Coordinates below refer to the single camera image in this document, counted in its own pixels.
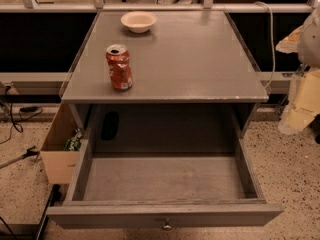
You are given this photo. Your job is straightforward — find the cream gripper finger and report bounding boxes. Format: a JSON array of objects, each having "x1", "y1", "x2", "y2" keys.
[
  {"x1": 278, "y1": 71, "x2": 320, "y2": 135},
  {"x1": 276, "y1": 26, "x2": 302, "y2": 54}
]

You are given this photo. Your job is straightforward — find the crushed red coke can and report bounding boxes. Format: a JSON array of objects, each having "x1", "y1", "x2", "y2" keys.
[{"x1": 106, "y1": 44, "x2": 133, "y2": 91}]

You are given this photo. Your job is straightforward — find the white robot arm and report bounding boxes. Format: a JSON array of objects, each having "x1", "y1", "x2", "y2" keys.
[{"x1": 276, "y1": 6, "x2": 320, "y2": 135}]

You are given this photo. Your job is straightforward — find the metal drawer knob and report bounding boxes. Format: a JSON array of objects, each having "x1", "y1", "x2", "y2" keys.
[{"x1": 162, "y1": 218, "x2": 172, "y2": 231}]

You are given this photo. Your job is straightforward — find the open grey top drawer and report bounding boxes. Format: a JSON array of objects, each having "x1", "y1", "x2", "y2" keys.
[{"x1": 48, "y1": 119, "x2": 283, "y2": 229}]

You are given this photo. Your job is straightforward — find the grey cabinet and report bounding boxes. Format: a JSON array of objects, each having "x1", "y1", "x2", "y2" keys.
[{"x1": 62, "y1": 11, "x2": 268, "y2": 153}]

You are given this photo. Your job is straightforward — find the white paper bowl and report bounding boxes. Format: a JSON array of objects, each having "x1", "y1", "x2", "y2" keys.
[{"x1": 121, "y1": 11, "x2": 157, "y2": 34}]

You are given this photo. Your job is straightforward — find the green snack bag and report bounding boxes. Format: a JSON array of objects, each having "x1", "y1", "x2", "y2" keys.
[{"x1": 64, "y1": 128, "x2": 82, "y2": 151}]

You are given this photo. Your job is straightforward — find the cardboard box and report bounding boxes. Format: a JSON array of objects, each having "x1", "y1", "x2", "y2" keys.
[{"x1": 40, "y1": 104, "x2": 82, "y2": 184}]

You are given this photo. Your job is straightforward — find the black power adapter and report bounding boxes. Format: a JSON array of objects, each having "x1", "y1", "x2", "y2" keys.
[{"x1": 20, "y1": 106, "x2": 39, "y2": 113}]

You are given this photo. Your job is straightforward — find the black-tipped grabber stick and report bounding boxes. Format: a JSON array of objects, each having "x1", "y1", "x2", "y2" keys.
[{"x1": 0, "y1": 147, "x2": 40, "y2": 169}]

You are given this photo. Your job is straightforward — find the white cable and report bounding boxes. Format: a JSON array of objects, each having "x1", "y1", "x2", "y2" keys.
[{"x1": 254, "y1": 1, "x2": 277, "y2": 89}]

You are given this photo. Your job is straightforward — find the black floor cable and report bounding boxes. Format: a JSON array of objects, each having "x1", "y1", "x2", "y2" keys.
[{"x1": 0, "y1": 83, "x2": 44, "y2": 146}]

